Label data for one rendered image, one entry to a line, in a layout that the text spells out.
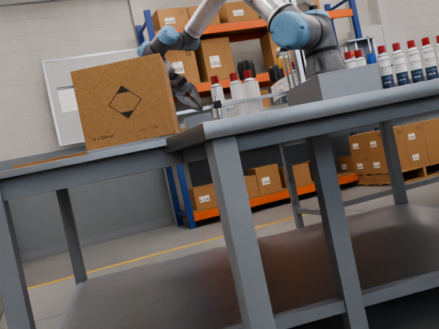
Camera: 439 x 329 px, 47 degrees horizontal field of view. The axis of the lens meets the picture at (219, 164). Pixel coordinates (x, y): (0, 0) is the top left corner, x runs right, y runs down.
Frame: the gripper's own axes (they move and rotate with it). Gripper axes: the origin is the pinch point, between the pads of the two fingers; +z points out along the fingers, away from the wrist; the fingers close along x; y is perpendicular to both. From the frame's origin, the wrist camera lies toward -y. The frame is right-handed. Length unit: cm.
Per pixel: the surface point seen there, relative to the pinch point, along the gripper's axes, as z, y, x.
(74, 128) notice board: -103, 409, 35
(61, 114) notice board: -125, 406, 34
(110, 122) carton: -14, -38, 34
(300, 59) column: 13.1, -12.7, -41.6
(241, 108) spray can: 11.6, 3.2, -14.1
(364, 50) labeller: 32, 17, -83
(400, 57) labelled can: 44, 1, -84
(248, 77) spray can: 4.0, 3.1, -25.7
